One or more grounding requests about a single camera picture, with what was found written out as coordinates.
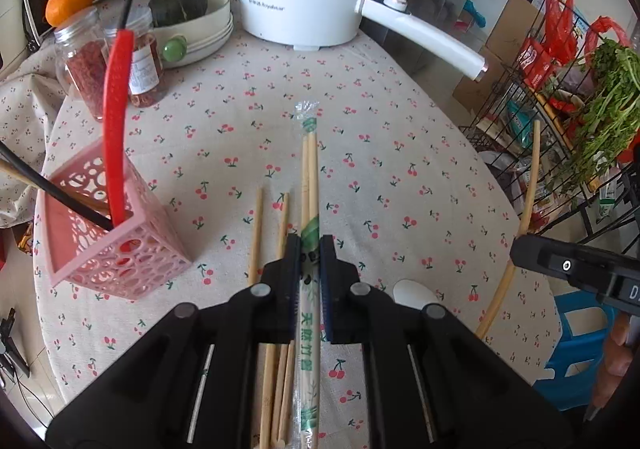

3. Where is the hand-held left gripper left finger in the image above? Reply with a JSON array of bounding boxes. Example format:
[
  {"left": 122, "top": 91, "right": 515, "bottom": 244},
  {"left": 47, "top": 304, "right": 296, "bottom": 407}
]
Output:
[{"left": 45, "top": 234, "right": 304, "bottom": 449}]

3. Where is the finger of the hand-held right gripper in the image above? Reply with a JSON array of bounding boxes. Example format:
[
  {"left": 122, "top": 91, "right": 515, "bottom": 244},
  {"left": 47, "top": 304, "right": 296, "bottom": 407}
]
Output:
[{"left": 510, "top": 231, "right": 640, "bottom": 302}]

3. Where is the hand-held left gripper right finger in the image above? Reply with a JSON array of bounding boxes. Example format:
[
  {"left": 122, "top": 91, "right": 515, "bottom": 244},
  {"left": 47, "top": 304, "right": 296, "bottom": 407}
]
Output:
[{"left": 319, "top": 234, "right": 576, "bottom": 449}]

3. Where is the bundle of bamboo chopsticks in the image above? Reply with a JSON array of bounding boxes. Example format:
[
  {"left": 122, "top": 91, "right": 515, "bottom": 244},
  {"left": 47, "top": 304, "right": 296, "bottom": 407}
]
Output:
[{"left": 247, "top": 186, "right": 300, "bottom": 449}]

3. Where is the single bamboo chopstick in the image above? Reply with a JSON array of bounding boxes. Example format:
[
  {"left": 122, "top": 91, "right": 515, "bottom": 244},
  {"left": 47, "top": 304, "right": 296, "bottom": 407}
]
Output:
[
  {"left": 0, "top": 160, "right": 38, "bottom": 187},
  {"left": 474, "top": 119, "right": 542, "bottom": 341}
]

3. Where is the white plastic spoon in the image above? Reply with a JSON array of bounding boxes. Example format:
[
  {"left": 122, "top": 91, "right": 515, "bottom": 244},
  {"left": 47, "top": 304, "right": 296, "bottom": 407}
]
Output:
[{"left": 392, "top": 279, "right": 442, "bottom": 312}]

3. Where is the bamboo chopsticks pair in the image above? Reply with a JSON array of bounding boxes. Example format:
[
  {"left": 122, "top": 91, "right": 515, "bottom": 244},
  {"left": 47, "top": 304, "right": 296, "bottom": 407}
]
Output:
[{"left": 294, "top": 100, "right": 322, "bottom": 449}]

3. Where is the pink perforated utensil holder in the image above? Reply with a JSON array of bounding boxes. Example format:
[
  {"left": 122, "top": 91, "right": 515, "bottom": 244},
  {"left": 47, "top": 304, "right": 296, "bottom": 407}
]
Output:
[{"left": 34, "top": 136, "right": 195, "bottom": 301}]

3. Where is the red silicone utensil handle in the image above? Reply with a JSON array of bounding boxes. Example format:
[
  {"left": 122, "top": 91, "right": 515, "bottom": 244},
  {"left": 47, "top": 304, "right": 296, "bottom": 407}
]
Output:
[{"left": 102, "top": 28, "right": 136, "bottom": 230}]

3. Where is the person's right hand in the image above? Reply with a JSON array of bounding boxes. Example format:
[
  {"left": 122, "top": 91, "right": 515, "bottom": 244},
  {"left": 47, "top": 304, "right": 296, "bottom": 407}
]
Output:
[{"left": 601, "top": 313, "right": 640, "bottom": 380}]

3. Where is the blue plastic stool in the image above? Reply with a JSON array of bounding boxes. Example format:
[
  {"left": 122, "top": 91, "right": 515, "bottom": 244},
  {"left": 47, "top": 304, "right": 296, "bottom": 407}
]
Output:
[{"left": 532, "top": 291, "right": 618, "bottom": 412}]

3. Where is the green leafy vegetable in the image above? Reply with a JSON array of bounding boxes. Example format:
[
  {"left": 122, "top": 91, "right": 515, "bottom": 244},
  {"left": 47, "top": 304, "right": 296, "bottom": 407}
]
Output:
[{"left": 567, "top": 38, "right": 640, "bottom": 190}]

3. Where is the cherry print tablecloth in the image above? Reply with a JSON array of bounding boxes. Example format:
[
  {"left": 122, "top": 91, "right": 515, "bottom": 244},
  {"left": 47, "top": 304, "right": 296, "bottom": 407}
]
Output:
[{"left": 32, "top": 0, "right": 563, "bottom": 449}]

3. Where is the red plastic bag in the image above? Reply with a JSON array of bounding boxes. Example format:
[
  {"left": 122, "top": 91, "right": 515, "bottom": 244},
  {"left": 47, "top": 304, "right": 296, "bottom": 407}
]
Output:
[
  {"left": 582, "top": 16, "right": 631, "bottom": 47},
  {"left": 520, "top": 0, "right": 583, "bottom": 90}
]

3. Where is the brown cardboard box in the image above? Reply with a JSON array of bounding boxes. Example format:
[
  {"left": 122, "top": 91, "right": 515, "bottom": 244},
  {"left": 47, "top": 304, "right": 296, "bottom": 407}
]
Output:
[{"left": 452, "top": 0, "right": 538, "bottom": 110}]

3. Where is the labelled clear spice jar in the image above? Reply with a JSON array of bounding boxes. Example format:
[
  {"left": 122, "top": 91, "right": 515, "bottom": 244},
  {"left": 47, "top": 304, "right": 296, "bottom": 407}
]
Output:
[{"left": 104, "top": 6, "right": 167, "bottom": 108}]

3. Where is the white dish with green knob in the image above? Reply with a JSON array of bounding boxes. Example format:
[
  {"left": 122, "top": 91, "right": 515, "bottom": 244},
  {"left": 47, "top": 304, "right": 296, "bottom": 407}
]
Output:
[{"left": 150, "top": 0, "right": 235, "bottom": 70}]

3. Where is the white electric cooking pot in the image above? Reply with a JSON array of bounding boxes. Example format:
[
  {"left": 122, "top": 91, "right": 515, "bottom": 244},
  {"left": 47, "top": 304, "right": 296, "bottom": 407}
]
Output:
[{"left": 235, "top": 0, "right": 488, "bottom": 82}]

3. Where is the tall clear spice jar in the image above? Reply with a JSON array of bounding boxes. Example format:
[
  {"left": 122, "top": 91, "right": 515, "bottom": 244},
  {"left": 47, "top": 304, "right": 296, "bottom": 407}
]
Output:
[{"left": 52, "top": 6, "right": 110, "bottom": 121}]

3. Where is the green kabocha pumpkin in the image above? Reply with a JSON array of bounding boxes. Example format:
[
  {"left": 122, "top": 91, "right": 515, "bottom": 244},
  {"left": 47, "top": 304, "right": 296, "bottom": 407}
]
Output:
[{"left": 148, "top": 0, "right": 209, "bottom": 28}]

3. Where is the small-flower white cloth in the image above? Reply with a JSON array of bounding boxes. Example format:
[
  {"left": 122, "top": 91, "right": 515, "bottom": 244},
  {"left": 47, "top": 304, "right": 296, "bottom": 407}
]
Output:
[{"left": 0, "top": 46, "right": 68, "bottom": 230}]

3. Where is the black wire rack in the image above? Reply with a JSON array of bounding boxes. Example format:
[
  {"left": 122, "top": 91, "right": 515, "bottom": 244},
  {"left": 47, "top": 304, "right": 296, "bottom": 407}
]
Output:
[{"left": 460, "top": 0, "right": 640, "bottom": 255}]

